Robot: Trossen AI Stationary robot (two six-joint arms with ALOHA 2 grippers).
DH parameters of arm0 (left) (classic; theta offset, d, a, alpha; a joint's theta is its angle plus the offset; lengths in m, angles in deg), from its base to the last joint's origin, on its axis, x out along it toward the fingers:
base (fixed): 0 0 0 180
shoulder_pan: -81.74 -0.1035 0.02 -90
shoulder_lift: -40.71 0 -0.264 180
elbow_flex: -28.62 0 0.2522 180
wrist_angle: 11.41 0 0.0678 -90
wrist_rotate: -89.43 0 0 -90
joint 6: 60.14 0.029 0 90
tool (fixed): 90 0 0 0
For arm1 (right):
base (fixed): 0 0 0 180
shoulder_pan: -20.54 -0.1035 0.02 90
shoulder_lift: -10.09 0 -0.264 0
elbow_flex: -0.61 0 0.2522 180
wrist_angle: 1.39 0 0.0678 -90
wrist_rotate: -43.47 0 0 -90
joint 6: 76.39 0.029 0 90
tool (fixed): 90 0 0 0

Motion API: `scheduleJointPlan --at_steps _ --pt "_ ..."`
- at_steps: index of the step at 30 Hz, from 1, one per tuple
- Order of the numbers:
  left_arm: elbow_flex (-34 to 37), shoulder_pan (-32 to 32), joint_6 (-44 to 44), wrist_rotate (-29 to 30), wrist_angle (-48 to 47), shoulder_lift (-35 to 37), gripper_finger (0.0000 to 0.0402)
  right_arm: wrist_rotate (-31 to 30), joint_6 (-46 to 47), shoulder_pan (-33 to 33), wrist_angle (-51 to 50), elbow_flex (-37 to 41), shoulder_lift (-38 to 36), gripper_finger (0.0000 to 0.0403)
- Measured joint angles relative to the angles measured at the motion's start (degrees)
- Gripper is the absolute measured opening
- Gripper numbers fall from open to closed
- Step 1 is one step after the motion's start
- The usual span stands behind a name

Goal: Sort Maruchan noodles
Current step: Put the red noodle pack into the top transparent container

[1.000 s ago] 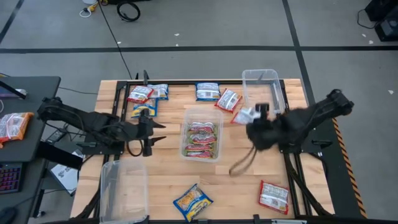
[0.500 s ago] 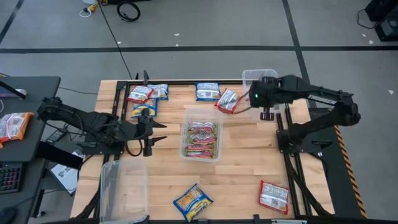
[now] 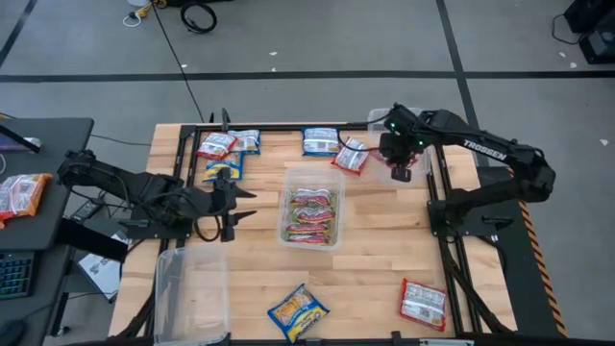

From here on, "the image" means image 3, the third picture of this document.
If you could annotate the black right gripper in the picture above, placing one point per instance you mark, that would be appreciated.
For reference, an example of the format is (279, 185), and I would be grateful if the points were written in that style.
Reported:
(399, 146)

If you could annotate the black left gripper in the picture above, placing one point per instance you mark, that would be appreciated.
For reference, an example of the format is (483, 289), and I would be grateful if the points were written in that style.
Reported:
(206, 204)

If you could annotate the blue yellow ramen pack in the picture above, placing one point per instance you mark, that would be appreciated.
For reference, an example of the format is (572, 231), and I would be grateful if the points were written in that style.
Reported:
(321, 141)
(214, 168)
(247, 140)
(298, 313)

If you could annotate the lime chili shrimp ramen pack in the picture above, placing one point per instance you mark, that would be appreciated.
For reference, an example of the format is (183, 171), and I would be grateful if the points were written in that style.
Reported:
(313, 214)
(307, 238)
(307, 228)
(311, 196)

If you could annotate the clear plastic bin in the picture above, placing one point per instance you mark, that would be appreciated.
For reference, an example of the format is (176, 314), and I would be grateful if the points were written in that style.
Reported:
(312, 179)
(192, 298)

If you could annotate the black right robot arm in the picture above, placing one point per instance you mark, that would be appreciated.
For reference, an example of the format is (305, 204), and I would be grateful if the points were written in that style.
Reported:
(485, 149)

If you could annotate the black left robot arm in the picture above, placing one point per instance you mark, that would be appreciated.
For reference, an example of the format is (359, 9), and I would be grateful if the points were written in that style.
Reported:
(120, 185)

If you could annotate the right clear plastic container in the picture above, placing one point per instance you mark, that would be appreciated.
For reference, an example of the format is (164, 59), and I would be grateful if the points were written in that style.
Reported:
(376, 120)

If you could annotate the black power adapter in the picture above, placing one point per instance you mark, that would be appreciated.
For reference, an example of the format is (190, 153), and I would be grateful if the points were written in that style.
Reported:
(86, 209)

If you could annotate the white printed box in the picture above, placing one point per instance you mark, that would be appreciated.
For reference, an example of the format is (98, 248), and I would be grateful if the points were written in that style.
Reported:
(98, 269)

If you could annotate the black desk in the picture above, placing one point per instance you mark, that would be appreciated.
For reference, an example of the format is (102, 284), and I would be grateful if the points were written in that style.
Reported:
(57, 144)

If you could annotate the black platform hazard stripe edge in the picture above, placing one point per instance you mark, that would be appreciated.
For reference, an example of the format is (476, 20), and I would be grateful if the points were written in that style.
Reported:
(523, 279)

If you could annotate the orange ramen pack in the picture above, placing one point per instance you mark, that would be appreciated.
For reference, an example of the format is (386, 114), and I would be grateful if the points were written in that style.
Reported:
(21, 194)

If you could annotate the dark screen device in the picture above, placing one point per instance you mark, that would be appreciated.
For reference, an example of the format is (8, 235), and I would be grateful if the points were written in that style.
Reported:
(19, 138)

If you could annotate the black equipment box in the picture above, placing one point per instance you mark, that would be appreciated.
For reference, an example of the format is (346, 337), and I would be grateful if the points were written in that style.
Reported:
(588, 14)
(600, 45)

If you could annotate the black keyboard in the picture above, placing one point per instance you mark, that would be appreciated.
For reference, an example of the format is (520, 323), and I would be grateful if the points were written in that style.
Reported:
(14, 274)

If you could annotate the black computer mouse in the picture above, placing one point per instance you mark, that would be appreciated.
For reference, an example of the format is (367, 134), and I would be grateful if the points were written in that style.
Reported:
(9, 332)

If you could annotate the black aluminium table frame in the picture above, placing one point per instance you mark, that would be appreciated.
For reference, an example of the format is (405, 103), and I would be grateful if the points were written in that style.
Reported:
(269, 126)

